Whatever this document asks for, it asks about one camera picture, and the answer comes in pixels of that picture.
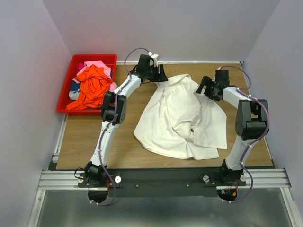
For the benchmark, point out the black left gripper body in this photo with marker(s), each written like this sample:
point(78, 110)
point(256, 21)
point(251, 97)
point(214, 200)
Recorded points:
point(151, 73)

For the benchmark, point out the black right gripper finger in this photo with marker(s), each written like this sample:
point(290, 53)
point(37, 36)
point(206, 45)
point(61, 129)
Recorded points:
point(211, 93)
point(205, 82)

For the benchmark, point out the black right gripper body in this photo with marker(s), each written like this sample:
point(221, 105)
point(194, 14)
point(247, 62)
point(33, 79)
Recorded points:
point(214, 85)

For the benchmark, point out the white t shirt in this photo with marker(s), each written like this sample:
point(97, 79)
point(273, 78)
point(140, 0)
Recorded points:
point(178, 122)

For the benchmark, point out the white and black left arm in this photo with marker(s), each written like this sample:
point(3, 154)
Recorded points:
point(113, 113)

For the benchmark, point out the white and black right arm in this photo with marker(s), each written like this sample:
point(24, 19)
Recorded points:
point(251, 123)

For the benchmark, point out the red plastic bin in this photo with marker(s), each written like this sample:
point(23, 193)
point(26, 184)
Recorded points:
point(109, 60)

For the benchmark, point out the pink t shirt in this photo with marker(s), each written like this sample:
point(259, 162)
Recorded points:
point(99, 63)

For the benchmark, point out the orange t shirt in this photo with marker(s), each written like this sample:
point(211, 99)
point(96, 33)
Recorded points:
point(94, 84)

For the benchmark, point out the blue and white garment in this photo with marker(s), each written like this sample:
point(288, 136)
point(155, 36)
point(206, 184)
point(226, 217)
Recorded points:
point(74, 91)

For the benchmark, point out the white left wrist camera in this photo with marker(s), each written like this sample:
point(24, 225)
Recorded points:
point(154, 59)

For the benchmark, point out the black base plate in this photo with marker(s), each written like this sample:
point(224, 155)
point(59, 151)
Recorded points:
point(160, 182)

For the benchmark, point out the aluminium frame rail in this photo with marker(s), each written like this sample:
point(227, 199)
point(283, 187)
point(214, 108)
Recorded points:
point(51, 179)

